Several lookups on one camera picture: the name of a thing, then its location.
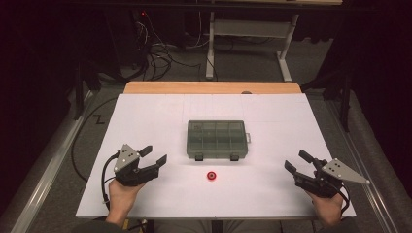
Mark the person's right hand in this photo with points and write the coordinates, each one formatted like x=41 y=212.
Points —
x=327 y=207

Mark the person's left hand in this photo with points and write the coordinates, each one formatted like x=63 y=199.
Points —
x=121 y=199

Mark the white metal table frame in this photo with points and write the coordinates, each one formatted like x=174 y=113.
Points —
x=210 y=48

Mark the black metal stand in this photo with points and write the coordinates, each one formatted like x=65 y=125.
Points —
x=346 y=103
x=78 y=97

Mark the aluminium floor rail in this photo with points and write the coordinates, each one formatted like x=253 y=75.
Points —
x=53 y=168
x=372 y=191

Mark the small red wheel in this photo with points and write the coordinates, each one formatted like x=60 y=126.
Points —
x=212 y=175

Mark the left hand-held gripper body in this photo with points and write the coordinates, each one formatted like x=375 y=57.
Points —
x=124 y=160

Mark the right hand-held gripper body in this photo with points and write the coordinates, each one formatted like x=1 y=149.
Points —
x=336 y=171

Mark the grey transparent compartment box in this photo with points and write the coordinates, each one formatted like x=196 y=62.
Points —
x=216 y=139

